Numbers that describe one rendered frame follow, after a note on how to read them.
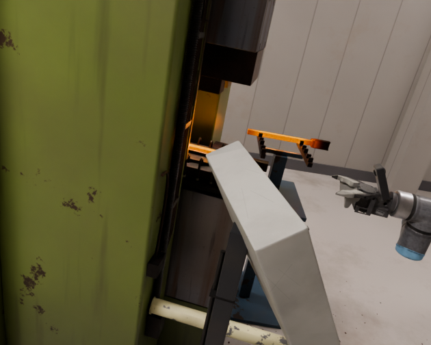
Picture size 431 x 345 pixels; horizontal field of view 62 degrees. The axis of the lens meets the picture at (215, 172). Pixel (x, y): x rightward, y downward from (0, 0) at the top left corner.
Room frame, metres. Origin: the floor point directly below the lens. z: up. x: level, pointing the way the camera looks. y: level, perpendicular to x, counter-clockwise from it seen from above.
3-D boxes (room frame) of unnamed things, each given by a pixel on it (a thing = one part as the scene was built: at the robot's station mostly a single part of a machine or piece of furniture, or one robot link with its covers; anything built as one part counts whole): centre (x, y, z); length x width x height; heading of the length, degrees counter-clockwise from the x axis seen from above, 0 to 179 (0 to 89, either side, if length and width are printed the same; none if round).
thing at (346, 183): (1.18, -0.45, 0.97); 0.09 x 0.03 x 0.06; 46
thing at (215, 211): (1.23, 0.15, 0.69); 0.56 x 0.38 x 0.45; 82
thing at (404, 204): (1.10, -0.62, 0.98); 0.10 x 0.05 x 0.09; 172
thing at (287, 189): (1.65, -0.29, 0.67); 0.40 x 0.30 x 0.02; 1
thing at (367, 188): (1.11, -0.53, 0.97); 0.12 x 0.08 x 0.09; 82
